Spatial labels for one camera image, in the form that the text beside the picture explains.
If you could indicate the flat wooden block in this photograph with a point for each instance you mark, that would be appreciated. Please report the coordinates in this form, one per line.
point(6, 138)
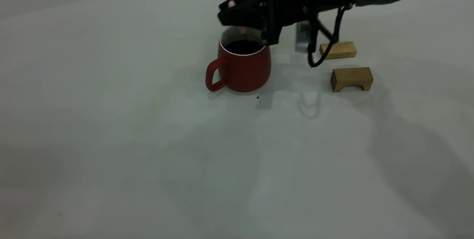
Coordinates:
point(340, 50)

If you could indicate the red mug with white interior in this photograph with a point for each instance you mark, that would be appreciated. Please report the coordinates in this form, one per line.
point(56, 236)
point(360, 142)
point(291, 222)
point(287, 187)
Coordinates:
point(244, 70)

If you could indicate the arched wooden block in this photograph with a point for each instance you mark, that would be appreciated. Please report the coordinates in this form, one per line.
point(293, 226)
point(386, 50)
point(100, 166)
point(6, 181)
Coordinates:
point(351, 76)

